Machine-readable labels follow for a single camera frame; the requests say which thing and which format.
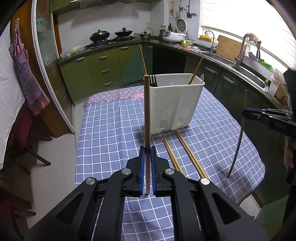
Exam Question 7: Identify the black wok right burner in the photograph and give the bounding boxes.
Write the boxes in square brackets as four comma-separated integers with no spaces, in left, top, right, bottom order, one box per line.
[115,26,133,38]

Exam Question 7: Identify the brown chopstick group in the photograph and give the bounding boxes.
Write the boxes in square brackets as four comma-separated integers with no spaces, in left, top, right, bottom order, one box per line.
[161,133,185,175]

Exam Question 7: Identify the purple apron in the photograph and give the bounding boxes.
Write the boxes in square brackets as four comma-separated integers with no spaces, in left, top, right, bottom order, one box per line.
[9,18,50,115]

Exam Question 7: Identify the green lower cabinets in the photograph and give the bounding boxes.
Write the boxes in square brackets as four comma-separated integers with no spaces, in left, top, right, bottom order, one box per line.
[60,44,144,102]

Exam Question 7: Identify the light bamboo chopstick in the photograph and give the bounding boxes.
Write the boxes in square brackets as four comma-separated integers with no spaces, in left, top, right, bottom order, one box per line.
[144,74,151,195]
[138,45,147,75]

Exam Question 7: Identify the dark wooden chair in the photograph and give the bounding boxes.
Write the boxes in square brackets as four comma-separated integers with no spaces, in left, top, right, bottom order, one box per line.
[3,106,52,174]

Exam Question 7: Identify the white rice cooker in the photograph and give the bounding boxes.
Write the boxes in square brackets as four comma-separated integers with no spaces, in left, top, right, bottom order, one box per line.
[162,31,187,43]

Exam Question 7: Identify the steel kitchen sink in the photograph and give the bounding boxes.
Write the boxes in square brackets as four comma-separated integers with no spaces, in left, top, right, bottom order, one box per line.
[200,51,267,89]

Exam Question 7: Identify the black plastic fork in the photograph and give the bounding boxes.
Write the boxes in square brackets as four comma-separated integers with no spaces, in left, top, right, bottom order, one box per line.
[149,75,158,87]

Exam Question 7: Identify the round white wall appliance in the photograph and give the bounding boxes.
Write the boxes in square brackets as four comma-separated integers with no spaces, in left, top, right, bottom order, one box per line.
[176,18,187,34]

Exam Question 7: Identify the dark brown chopstick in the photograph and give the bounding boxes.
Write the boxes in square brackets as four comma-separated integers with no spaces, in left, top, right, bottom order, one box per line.
[227,89,248,179]

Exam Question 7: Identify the brown wooden chopstick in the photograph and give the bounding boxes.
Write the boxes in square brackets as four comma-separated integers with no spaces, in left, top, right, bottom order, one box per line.
[188,57,204,84]

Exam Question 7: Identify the white hanging sheet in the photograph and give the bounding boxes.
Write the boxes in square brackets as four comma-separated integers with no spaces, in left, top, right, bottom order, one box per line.
[0,23,25,167]

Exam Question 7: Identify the small curved faucet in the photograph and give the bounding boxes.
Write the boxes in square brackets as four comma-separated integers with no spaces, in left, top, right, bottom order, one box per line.
[205,30,215,53]

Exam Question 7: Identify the wooden cutting board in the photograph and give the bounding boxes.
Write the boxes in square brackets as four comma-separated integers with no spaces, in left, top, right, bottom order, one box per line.
[216,35,242,62]

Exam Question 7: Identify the tan chopstick group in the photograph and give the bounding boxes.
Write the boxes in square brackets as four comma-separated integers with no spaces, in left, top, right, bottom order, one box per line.
[174,130,208,178]

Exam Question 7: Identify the plastic bag on counter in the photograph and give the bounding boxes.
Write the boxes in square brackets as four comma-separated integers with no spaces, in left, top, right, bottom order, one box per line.
[60,40,85,58]

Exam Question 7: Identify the small black pot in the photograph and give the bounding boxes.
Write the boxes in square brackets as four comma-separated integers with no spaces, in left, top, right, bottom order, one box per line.
[139,32,152,40]

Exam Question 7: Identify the glass sliding door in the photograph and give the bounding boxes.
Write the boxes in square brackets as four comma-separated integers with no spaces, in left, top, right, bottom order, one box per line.
[31,1,75,137]

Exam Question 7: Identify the white plastic utensil holder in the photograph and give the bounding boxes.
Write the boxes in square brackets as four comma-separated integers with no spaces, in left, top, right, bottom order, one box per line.
[149,73,205,133]

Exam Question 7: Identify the right hand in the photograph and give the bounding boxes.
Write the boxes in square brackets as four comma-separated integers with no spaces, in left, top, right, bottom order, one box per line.
[284,136,295,184]

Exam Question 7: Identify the black wok with lid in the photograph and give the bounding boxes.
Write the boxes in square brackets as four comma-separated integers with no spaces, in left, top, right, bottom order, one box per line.
[89,30,110,43]

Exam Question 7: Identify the steel sink faucet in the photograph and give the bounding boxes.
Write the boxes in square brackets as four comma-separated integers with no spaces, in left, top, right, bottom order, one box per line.
[234,33,262,67]

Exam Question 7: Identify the blue checkered tablecloth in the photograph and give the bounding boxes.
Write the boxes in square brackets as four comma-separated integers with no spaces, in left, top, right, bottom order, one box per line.
[75,85,266,241]

